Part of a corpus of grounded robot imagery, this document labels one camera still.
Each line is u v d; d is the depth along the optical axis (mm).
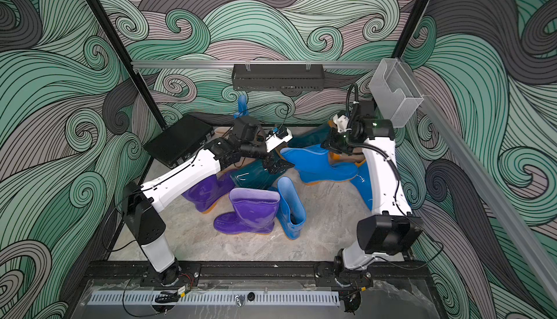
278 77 954
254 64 941
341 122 697
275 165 646
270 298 697
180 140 1133
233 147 597
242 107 925
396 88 778
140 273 728
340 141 653
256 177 937
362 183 928
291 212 618
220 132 849
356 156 1041
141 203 438
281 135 612
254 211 666
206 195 842
